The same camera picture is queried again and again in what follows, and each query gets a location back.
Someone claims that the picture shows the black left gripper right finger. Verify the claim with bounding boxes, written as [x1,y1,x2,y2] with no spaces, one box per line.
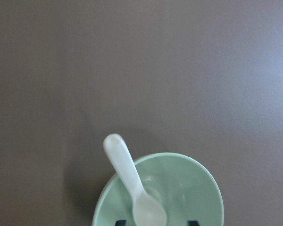
[187,220,198,226]

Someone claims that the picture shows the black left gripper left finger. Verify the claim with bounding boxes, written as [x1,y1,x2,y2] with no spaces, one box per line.
[115,220,126,226]

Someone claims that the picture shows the white plastic spoon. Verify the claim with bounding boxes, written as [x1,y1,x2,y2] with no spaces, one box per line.
[103,134,167,226]

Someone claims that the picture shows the mint green bowl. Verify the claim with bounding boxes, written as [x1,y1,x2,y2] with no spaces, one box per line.
[92,153,224,226]

